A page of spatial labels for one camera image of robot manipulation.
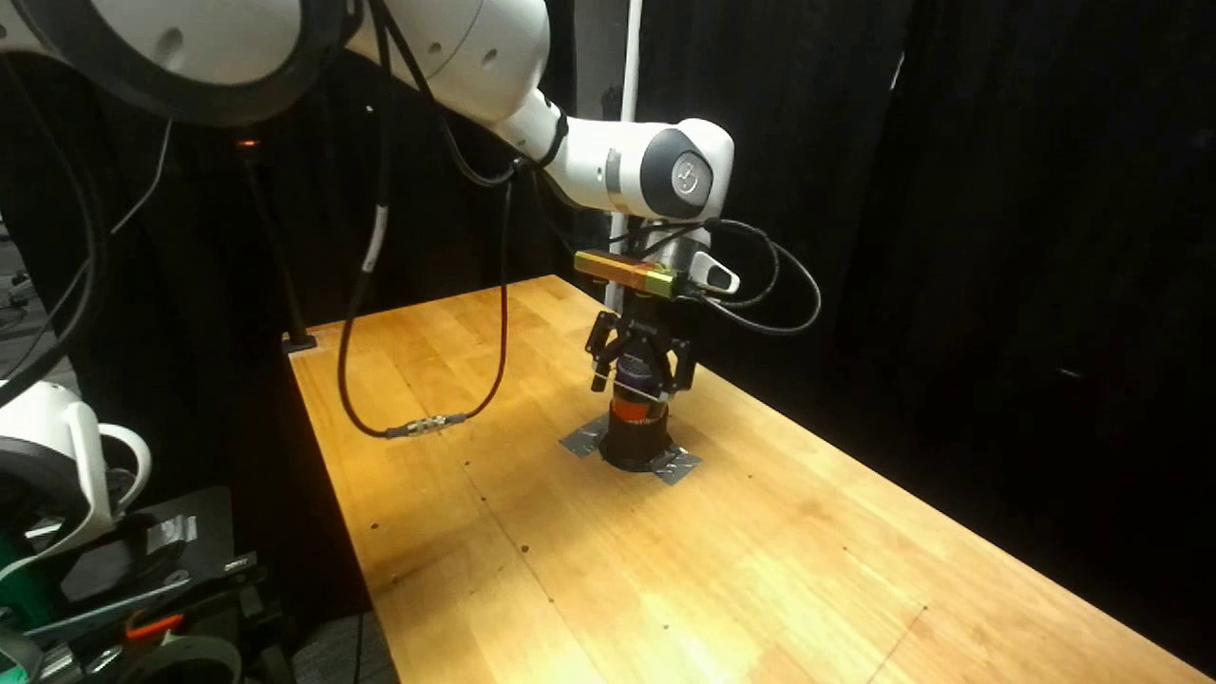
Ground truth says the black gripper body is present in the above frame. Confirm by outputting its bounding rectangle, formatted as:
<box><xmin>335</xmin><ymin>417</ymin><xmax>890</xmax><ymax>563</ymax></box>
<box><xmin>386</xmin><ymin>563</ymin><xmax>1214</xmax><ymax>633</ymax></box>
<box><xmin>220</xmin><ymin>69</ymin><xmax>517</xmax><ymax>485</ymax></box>
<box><xmin>587</xmin><ymin>313</ymin><xmax>696</xmax><ymax>381</ymax></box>

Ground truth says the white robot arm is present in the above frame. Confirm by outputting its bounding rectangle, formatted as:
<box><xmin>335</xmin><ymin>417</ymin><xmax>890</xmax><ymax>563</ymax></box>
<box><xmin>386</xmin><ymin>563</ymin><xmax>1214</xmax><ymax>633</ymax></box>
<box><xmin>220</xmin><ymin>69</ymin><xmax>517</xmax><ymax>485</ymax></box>
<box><xmin>0</xmin><ymin>0</ymin><xmax>735</xmax><ymax>226</ymax></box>

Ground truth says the dark upside-down cup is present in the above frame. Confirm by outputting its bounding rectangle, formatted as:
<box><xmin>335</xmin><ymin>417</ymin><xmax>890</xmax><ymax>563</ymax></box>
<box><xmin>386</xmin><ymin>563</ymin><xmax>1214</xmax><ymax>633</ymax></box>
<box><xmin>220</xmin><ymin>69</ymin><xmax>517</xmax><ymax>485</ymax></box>
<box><xmin>601</xmin><ymin>386</ymin><xmax>673</xmax><ymax>470</ymax></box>

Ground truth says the grey tape patch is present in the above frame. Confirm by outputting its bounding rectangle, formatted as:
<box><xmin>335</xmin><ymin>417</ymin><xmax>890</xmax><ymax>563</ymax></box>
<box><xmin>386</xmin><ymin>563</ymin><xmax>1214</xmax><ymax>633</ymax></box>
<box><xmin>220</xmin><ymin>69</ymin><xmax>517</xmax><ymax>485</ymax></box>
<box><xmin>564</xmin><ymin>423</ymin><xmax>696</xmax><ymax>481</ymax></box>

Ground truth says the white vertical pole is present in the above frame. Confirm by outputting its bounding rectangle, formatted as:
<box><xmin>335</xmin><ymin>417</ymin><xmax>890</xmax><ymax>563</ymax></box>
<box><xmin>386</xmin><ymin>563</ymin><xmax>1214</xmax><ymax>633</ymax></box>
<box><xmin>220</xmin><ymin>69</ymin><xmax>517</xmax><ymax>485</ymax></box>
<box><xmin>603</xmin><ymin>0</ymin><xmax>647</xmax><ymax>321</ymax></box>

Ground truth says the white mug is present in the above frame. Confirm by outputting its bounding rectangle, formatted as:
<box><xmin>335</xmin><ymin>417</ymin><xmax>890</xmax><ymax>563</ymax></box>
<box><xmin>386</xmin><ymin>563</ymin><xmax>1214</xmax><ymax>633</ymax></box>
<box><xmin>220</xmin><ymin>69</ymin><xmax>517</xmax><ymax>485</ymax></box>
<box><xmin>0</xmin><ymin>381</ymin><xmax>153</xmax><ymax>565</ymax></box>

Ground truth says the black hanging cable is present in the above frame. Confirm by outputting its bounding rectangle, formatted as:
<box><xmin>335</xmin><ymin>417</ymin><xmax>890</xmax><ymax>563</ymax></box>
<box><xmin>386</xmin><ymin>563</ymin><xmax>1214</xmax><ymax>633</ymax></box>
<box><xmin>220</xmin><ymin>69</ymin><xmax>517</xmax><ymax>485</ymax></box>
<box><xmin>335</xmin><ymin>0</ymin><xmax>524</xmax><ymax>443</ymax></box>

